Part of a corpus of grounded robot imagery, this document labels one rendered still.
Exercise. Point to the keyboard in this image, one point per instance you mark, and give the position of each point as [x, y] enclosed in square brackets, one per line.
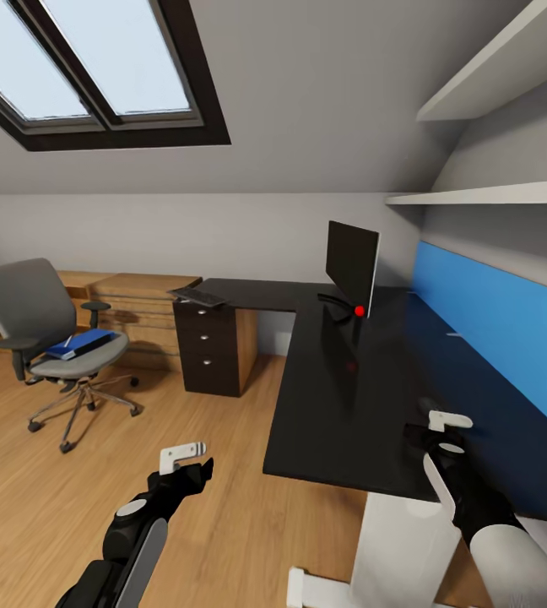
[204, 299]

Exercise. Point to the folder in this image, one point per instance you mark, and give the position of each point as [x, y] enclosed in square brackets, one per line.
[80, 343]

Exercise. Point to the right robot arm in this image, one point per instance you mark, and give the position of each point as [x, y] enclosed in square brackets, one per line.
[512, 565]

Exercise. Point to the monitor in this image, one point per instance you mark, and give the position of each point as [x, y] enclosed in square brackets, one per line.
[351, 264]

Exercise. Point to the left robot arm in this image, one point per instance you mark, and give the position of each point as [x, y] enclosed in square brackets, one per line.
[135, 539]

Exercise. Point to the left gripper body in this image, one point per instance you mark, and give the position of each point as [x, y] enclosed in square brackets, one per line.
[186, 481]

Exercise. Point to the mouse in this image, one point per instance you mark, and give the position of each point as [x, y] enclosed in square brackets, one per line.
[427, 405]

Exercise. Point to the swivel chair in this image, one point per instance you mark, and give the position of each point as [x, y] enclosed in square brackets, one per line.
[36, 313]

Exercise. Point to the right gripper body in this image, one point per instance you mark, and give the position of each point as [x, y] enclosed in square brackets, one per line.
[421, 435]

